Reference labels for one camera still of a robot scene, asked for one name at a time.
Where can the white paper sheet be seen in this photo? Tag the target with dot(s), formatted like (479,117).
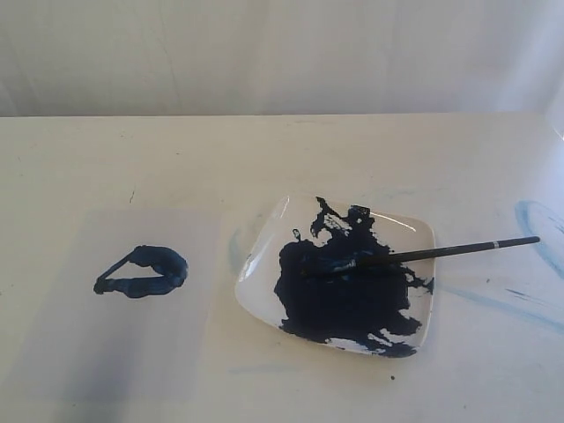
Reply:
(125,318)

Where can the white square paint plate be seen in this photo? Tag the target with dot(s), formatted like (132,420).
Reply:
(381,311)

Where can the black paintbrush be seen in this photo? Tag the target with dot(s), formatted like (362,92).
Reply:
(352,264)

